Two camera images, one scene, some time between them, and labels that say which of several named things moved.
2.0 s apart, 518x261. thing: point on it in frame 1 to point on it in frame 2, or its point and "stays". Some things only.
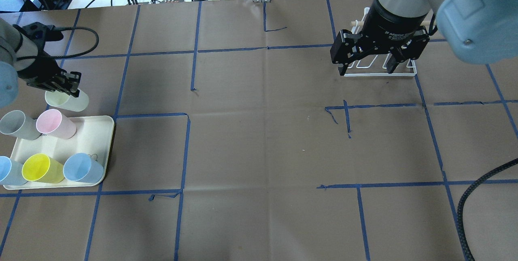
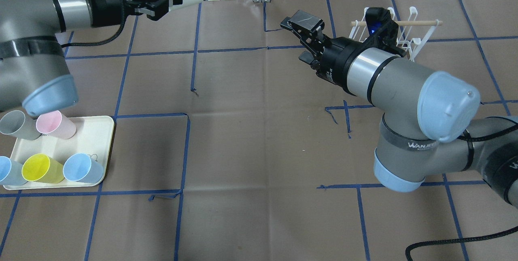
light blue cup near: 80,166 stays
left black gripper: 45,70 to 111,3
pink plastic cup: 52,122 stays
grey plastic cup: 15,123 stays
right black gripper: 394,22 to 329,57
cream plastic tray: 94,136 stays
